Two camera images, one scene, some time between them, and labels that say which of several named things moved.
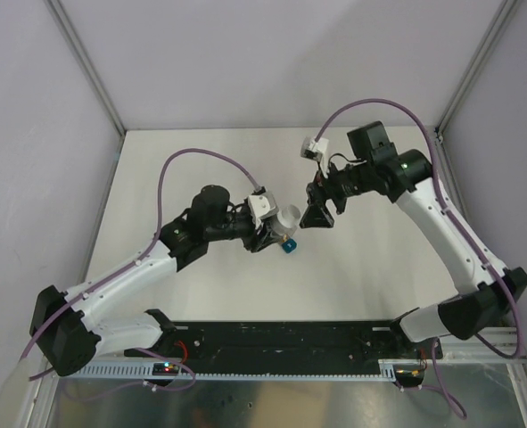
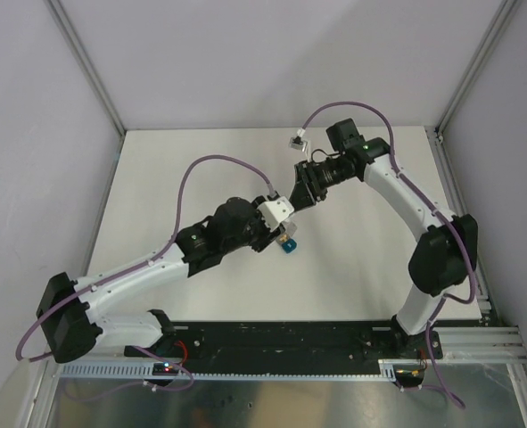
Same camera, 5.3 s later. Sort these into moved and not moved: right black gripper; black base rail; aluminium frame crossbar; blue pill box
Moved: right black gripper
Not moved: black base rail; aluminium frame crossbar; blue pill box
